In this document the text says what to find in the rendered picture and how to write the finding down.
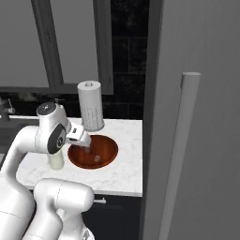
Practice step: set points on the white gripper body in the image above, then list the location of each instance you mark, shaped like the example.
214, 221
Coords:
86, 137

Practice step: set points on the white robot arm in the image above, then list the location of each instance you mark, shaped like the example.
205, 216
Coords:
18, 175

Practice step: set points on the translucent ice cube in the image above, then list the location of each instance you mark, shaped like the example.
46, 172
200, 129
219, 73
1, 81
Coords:
87, 150
97, 158

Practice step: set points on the brown wooden bowl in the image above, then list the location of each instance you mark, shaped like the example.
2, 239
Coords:
106, 153

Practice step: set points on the glass of lemonade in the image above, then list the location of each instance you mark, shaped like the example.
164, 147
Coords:
56, 162

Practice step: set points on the grey fridge door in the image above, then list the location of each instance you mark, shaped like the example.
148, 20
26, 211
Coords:
215, 125

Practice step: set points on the grey fridge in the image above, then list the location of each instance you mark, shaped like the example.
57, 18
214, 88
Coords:
200, 47

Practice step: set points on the white paper towel roll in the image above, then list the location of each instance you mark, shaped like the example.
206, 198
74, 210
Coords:
90, 106

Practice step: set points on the dark sink basin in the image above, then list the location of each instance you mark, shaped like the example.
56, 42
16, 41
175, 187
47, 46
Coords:
12, 131

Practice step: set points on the grey sink tap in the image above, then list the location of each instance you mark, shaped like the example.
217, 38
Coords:
6, 109

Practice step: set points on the dark base cupboard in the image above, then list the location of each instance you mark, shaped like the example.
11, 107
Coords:
118, 218

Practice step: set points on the grey framed window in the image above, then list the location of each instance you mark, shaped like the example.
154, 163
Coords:
75, 40

